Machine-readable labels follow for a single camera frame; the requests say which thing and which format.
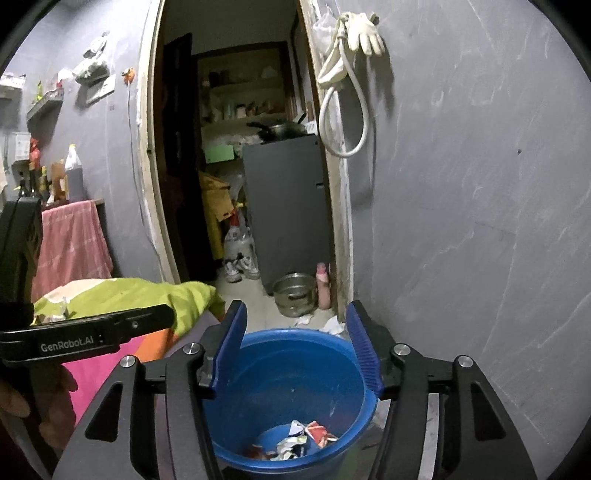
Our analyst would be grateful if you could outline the pink striped cloth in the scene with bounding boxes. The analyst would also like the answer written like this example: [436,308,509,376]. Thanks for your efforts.
[31,199,114,302]

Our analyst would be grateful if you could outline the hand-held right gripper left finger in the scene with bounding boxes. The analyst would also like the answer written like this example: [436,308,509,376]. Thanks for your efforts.
[53,300,247,480]

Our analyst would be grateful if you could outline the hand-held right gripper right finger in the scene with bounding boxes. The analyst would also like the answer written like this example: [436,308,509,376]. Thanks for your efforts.
[345,300,539,480]

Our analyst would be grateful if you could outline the grey wall shelf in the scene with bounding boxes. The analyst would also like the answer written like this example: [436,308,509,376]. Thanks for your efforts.
[25,90,64,121]

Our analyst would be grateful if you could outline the large steel pot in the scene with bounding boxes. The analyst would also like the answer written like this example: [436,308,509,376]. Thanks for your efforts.
[272,273,317,317]

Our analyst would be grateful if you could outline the white hose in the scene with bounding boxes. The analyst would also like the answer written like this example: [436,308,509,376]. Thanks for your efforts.
[318,11,371,158]

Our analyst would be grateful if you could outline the pink bottle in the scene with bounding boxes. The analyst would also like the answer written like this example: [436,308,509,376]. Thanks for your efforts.
[316,263,332,309]

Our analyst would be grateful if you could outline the plastic bag with bottles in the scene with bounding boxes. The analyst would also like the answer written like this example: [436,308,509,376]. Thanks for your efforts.
[224,217,254,265]

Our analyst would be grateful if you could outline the wooden shelf unit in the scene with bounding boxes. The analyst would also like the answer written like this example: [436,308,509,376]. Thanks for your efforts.
[198,44,296,126]

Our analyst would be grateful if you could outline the thin white cable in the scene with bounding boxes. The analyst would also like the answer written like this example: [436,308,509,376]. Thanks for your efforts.
[129,83,140,195]

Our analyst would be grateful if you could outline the yellow cardboard box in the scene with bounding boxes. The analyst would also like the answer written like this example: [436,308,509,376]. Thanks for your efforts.
[198,171,232,259]

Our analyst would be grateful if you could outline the brown pyramid carton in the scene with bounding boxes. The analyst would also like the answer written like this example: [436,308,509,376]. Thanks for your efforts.
[51,159,68,202]

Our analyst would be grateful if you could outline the green box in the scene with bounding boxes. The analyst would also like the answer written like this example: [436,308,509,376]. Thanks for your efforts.
[205,144,236,164]

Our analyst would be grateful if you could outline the wooden door frame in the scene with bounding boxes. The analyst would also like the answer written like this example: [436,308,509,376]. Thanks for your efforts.
[139,0,354,324]

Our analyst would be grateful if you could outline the blue plastic bucket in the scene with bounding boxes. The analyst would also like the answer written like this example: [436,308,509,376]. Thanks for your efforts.
[203,329,377,472]

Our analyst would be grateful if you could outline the large cooking oil jug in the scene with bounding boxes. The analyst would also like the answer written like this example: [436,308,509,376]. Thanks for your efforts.
[64,144,86,203]

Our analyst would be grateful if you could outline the grey wall holder box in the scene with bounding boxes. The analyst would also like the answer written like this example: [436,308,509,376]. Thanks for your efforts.
[11,131,31,162]

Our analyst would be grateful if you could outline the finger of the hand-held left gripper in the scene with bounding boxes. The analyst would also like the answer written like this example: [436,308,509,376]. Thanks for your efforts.
[104,304,175,354]

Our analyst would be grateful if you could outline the white rubber gloves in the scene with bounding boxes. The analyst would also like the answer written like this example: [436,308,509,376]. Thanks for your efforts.
[346,11,386,57]

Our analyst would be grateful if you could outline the wall socket panel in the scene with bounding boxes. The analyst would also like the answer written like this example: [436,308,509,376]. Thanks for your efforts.
[85,76,116,104]

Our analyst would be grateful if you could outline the red paper wrapper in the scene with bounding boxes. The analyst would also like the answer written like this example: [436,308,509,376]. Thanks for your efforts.
[305,421,339,448]

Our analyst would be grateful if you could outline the white knotted plastic bag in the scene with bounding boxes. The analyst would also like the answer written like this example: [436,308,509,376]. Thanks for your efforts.
[73,37,110,84]

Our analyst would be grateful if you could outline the black wok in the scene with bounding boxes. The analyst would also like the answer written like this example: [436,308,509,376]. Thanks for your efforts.
[247,119,308,142]

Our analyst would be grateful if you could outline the grey cabinet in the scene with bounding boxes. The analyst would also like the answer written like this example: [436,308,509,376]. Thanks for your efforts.
[242,134,333,296]

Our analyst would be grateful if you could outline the colourful patchwork blanket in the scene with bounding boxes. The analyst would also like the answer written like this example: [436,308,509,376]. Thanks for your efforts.
[32,277,227,444]

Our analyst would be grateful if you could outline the person's left hand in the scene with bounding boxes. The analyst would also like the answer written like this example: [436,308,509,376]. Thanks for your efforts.
[0,364,77,450]

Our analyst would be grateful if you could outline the clear plastic bag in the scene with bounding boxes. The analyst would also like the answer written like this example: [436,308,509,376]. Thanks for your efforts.
[311,11,341,47]

